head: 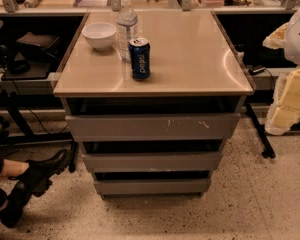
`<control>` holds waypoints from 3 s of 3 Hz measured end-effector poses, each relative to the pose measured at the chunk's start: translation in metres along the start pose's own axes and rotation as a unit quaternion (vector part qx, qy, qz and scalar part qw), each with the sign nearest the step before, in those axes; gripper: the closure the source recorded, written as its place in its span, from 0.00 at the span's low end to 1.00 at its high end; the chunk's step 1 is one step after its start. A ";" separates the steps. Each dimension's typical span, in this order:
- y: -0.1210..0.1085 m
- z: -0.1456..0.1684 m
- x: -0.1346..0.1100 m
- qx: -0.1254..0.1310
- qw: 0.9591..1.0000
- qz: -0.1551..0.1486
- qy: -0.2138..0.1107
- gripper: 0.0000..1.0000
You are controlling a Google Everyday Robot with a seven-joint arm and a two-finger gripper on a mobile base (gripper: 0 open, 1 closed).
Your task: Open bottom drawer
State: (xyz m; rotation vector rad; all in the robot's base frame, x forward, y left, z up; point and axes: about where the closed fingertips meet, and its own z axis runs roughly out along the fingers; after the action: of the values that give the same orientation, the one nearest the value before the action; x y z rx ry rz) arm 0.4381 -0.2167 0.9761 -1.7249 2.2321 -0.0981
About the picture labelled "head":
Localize white ceramic bowl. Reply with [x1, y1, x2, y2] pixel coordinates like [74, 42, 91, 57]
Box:
[82, 22, 117, 51]

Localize grey drawer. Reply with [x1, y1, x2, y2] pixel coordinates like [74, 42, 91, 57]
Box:
[94, 179, 211, 196]
[66, 113, 240, 142]
[83, 152, 222, 172]

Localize blue pepsi can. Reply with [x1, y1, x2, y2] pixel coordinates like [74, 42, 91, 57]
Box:
[129, 37, 150, 80]

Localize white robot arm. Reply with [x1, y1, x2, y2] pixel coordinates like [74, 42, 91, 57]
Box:
[263, 7, 300, 135]

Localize black boot upper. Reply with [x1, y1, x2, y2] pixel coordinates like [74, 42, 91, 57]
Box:
[11, 149, 71, 197]

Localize grey bottom drawer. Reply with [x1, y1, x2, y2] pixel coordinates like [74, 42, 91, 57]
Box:
[94, 179, 211, 196]

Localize black boot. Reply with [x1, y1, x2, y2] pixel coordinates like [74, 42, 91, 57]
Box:
[0, 181, 31, 228]
[11, 149, 71, 197]

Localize grey middle drawer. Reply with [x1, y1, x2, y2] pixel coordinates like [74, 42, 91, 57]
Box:
[83, 152, 222, 172]

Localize black boot lower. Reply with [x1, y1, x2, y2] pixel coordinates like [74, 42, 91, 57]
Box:
[0, 181, 31, 228]

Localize black desk leg right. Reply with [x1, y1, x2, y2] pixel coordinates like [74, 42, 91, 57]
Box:
[245, 103, 276, 159]

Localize clear plastic water bottle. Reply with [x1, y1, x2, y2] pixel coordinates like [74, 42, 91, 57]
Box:
[116, 0, 138, 61]

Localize grey top drawer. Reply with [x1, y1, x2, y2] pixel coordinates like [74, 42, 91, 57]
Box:
[66, 113, 240, 142]

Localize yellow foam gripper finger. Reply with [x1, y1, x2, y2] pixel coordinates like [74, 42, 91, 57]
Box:
[263, 23, 300, 135]

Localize dark box on shelf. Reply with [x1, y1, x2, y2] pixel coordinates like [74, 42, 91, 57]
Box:
[16, 32, 60, 62]

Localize black adapter on shelf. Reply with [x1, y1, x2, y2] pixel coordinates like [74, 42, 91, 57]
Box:
[247, 65, 266, 76]

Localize black headphones on shelf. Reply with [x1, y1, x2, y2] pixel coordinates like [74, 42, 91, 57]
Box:
[7, 60, 30, 74]

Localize grey three-drawer cabinet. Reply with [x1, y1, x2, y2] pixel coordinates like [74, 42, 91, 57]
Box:
[52, 9, 255, 200]

